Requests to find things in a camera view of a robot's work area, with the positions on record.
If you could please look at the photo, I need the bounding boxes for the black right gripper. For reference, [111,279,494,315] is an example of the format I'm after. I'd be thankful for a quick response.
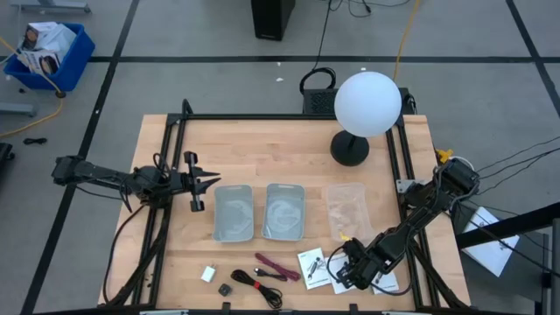
[339,238,384,291]

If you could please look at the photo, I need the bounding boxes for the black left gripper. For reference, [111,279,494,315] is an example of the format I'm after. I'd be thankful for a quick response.
[170,150,222,214]

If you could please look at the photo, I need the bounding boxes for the magenta twist tie bundle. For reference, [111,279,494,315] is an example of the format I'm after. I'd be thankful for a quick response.
[255,252,302,283]

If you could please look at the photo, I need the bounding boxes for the white USB wall charger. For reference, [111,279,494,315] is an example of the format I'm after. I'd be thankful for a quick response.
[200,263,218,284]

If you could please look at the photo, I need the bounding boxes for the short black USB cable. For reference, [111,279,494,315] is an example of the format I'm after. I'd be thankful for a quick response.
[253,267,289,283]

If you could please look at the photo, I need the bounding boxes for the black cable with red tie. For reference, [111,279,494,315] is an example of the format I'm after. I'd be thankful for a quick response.
[230,269,284,310]

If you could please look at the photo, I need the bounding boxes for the grey plastic bin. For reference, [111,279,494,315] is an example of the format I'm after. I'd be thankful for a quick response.
[212,184,256,243]
[261,183,306,242]

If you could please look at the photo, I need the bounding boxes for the white paper sheet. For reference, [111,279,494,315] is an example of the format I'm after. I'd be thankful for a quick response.
[461,206,522,278]

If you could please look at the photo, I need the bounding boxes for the black metal bar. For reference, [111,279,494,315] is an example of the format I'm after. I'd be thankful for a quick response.
[454,201,560,250]

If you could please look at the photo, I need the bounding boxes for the white globe table lamp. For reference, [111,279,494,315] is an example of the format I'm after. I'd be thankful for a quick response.
[330,71,403,167]

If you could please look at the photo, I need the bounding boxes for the dark grey cart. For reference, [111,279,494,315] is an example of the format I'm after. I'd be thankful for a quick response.
[450,200,560,315]

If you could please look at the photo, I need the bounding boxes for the black computer tower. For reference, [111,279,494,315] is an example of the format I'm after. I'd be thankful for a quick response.
[250,0,297,42]

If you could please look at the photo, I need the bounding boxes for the blue plastic tote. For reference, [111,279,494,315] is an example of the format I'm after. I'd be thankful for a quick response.
[3,22,96,93]

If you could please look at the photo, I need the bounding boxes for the grey metal stand foot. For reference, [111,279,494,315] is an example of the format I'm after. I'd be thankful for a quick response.
[9,0,92,14]
[0,102,39,118]

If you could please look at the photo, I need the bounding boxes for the white printed cardboard box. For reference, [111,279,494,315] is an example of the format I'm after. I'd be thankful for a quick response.
[19,21,59,52]
[19,48,62,75]

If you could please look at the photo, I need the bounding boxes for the black wheeled base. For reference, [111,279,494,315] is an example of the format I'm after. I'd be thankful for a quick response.
[0,142,17,174]

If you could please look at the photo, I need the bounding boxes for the silver metal bracket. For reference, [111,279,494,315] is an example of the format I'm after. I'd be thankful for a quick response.
[395,178,428,193]

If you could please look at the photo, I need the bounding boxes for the black aluminium table frame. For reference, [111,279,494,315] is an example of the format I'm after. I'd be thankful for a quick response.
[98,98,472,315]

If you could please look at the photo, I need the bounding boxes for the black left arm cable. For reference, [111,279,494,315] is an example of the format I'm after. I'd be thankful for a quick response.
[102,203,150,304]

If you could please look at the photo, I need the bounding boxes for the black coiled power cable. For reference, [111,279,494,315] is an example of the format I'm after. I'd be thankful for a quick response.
[299,0,338,95]

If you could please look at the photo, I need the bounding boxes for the yellow extension cable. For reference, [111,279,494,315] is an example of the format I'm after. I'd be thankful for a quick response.
[392,0,422,82]
[0,37,67,139]

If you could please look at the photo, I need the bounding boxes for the black thin cable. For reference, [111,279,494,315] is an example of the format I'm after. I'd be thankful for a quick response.
[475,136,560,174]

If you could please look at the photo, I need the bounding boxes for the black loose cable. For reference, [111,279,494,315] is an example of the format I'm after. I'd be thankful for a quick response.
[327,0,415,19]

